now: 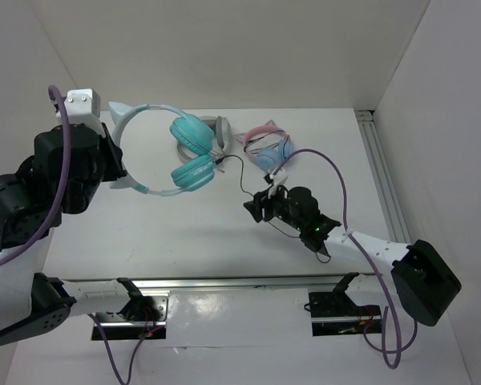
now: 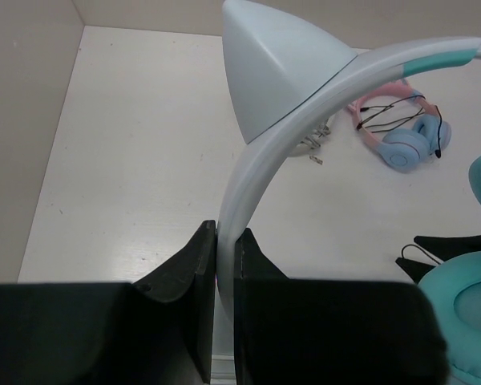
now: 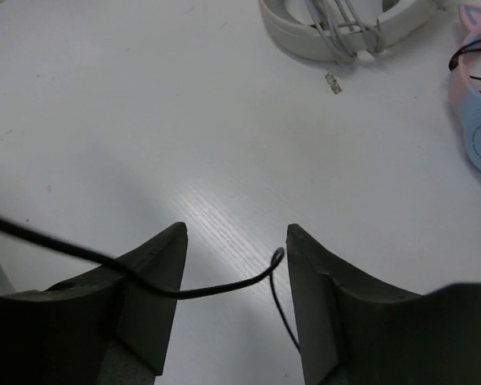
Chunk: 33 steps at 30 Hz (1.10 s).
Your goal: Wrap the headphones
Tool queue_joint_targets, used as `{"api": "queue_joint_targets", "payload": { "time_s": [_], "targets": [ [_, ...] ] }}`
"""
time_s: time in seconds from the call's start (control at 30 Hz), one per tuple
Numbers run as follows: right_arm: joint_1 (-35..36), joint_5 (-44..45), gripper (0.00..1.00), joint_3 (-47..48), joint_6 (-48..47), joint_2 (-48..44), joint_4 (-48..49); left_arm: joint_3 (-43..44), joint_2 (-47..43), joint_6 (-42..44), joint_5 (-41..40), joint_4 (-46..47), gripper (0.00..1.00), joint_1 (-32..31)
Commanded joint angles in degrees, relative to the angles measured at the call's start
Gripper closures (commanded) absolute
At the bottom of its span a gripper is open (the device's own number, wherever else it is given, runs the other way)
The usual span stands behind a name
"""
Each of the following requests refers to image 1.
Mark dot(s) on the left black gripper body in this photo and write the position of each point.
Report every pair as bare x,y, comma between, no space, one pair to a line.
82,200

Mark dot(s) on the aluminium side rail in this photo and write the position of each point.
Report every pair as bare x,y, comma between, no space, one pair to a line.
387,195

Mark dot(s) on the grey white headphones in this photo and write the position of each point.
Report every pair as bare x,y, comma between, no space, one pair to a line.
222,138

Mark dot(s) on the aluminium front rail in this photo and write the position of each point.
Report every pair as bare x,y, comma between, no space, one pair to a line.
237,283

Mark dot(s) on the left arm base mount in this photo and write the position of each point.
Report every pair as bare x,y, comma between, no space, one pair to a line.
143,315

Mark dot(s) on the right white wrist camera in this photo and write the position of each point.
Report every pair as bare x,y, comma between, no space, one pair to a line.
275,180

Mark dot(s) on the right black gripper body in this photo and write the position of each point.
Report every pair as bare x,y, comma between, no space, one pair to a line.
280,209

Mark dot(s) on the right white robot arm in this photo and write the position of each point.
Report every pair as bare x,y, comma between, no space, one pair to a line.
416,274

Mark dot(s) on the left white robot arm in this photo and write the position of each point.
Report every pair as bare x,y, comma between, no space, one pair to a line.
61,177

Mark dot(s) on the pink blue cat-ear headphones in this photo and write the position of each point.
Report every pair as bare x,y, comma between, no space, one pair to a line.
267,146

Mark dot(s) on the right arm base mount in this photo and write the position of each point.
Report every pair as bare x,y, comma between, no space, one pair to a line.
334,314

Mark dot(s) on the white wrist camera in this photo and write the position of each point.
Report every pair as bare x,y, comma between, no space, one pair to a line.
275,180
82,106

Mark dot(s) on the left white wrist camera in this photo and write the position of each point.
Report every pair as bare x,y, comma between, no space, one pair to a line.
82,106

